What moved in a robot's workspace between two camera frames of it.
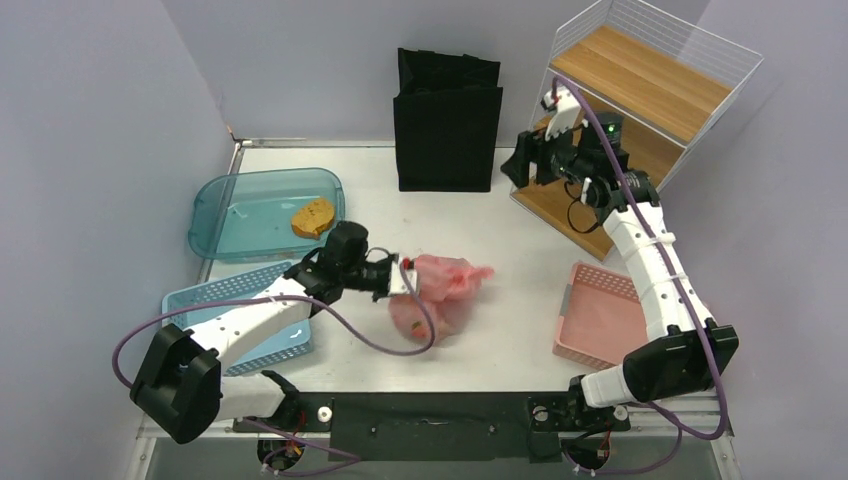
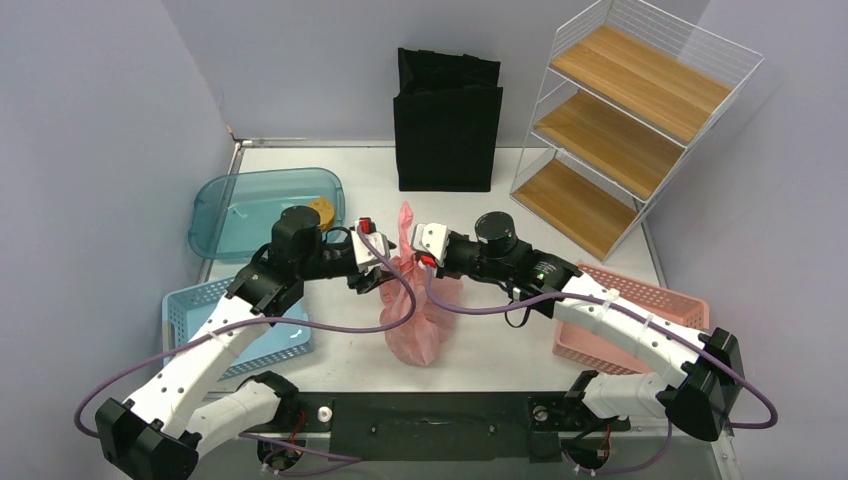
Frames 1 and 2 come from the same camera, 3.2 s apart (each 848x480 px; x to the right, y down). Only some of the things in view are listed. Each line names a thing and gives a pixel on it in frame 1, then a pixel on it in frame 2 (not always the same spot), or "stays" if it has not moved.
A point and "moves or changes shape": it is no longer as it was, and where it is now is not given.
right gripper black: [532, 149] -> [446, 269]
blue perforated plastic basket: [240, 285] stays
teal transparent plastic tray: [249, 215] stays
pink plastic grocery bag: [449, 288] moves or changes shape
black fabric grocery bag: [446, 116] stays
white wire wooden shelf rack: [667, 67] stays
